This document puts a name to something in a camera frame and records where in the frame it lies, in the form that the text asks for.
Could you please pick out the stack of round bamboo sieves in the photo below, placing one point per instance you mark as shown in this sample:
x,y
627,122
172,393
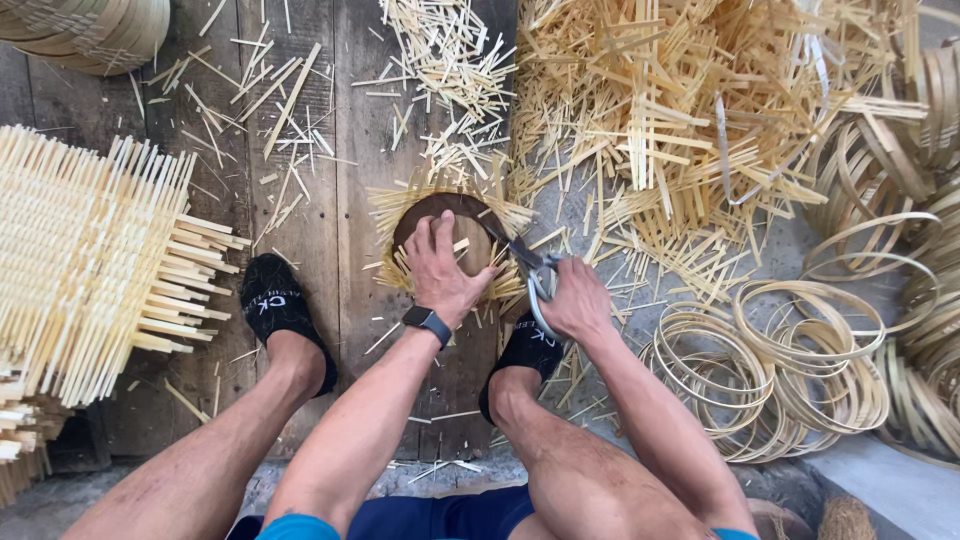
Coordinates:
x,y
90,30

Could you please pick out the person's leg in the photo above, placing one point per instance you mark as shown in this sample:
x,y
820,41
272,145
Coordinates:
x,y
202,465
585,480

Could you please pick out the black left sock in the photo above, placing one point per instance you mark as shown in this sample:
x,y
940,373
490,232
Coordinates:
x,y
274,300

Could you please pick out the black smartwatch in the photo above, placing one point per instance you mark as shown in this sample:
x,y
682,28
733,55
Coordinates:
x,y
427,321

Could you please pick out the scattered thin bamboo slivers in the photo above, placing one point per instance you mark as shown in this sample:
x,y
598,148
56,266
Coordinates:
x,y
450,52

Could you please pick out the person's right fingers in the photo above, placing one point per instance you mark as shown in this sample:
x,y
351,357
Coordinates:
x,y
559,289

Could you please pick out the round brown wooden template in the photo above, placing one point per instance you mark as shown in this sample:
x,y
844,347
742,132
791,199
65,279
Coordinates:
x,y
420,210

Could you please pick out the metal shears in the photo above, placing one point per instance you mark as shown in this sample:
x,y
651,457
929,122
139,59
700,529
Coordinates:
x,y
534,279

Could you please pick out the black right sock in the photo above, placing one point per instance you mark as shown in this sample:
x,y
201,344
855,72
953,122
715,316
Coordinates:
x,y
529,352

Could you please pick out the person's right leg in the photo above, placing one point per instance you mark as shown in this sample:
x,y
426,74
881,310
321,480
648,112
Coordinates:
x,y
585,480

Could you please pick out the blue shorts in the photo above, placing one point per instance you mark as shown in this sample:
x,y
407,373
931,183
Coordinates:
x,y
442,517

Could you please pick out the pile of bamboo strip offcuts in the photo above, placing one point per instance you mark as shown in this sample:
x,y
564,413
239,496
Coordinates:
x,y
660,105

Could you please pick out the person's right hand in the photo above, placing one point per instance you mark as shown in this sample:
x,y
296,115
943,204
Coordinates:
x,y
581,300

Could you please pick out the person's left hand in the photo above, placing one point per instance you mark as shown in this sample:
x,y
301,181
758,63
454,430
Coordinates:
x,y
439,277

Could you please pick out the person's left leg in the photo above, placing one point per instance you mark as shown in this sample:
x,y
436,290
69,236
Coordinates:
x,y
202,465

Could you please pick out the small woven bamboo mat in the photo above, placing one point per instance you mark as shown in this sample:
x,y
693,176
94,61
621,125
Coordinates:
x,y
390,202

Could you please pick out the black sock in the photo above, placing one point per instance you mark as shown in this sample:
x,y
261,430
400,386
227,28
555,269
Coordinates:
x,y
274,300
529,352

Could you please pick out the heap of bamboo hoops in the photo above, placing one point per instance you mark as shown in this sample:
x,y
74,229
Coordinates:
x,y
810,360

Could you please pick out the teal shirt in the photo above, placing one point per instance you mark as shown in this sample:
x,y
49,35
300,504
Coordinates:
x,y
296,529

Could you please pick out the brown fibre brush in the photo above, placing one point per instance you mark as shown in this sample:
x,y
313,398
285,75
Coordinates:
x,y
847,519

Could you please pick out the stack of woven bamboo mats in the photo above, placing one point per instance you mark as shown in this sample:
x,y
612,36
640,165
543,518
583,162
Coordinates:
x,y
82,255

